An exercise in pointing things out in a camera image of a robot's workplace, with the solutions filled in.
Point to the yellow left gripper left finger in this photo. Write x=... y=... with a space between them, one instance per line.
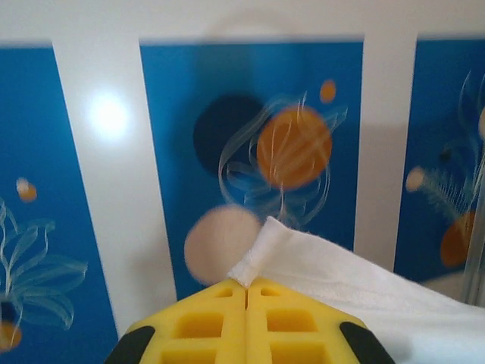
x=197 y=326

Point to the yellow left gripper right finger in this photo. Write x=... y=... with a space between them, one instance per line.
x=295 y=326

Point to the white t-shirt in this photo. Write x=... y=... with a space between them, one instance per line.
x=379 y=295

